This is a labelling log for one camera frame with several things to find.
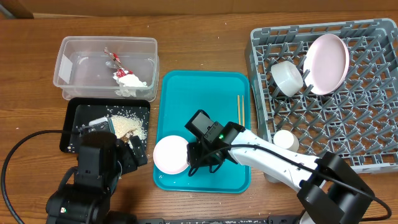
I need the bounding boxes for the black plastic tray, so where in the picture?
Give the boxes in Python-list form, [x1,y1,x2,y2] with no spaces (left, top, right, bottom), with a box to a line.
[60,98,150,153]

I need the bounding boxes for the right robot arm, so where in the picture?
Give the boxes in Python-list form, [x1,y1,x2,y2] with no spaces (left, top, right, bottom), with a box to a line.
[185,110,374,224]

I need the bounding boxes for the white rice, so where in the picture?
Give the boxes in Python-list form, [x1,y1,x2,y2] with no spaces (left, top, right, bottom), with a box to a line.
[67,105,149,153]

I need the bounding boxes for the red snack wrapper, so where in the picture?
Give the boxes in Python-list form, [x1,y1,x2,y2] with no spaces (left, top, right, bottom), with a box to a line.
[104,47,134,79]

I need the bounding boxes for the white paper cup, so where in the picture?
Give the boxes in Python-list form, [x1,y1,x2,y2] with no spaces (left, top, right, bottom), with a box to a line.
[273,129,299,152]

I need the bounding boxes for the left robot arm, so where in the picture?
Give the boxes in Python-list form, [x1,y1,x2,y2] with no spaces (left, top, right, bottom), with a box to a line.
[46,131,148,224]

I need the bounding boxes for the large white plate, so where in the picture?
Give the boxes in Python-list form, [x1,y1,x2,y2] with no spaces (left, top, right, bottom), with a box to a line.
[303,34,349,95]

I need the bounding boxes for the white napkin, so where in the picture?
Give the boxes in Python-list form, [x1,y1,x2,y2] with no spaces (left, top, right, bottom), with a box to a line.
[115,74,147,97]

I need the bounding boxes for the grey dishwasher rack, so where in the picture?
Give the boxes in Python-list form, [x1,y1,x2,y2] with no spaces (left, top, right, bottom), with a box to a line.
[245,18,397,173]

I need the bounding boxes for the clear plastic bin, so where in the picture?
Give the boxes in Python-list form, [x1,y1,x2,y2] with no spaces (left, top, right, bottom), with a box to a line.
[53,36,160,101]

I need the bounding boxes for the brown food scraps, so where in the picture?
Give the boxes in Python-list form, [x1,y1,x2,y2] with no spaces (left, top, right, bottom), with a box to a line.
[121,129,135,143]

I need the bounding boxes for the teal serving tray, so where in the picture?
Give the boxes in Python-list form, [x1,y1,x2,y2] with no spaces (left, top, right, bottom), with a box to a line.
[153,70,251,194]

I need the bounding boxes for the grey bowl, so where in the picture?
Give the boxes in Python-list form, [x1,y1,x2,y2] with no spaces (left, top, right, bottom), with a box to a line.
[271,61,303,97]

